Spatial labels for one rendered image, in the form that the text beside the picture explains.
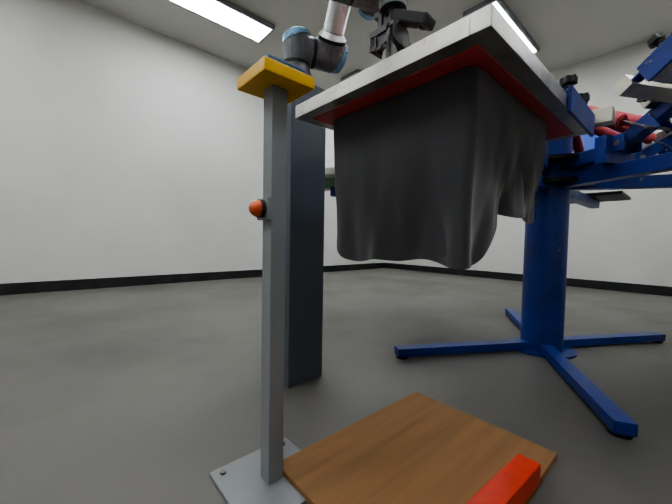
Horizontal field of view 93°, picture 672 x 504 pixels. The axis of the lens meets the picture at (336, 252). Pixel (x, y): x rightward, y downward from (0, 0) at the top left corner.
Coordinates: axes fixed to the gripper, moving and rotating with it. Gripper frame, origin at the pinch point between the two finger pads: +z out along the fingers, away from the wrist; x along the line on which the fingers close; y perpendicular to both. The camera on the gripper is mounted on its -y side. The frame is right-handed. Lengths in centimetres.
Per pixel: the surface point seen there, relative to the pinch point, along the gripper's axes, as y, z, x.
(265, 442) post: 15, 90, 30
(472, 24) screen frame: -24.9, 3.8, 11.7
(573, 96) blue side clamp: -29.5, 2.2, -38.3
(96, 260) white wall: 383, 61, 30
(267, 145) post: 13.5, 20.4, 30.7
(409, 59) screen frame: -11.5, 4.3, 11.7
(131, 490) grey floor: 33, 100, 54
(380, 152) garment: 3.8, 18.4, 2.5
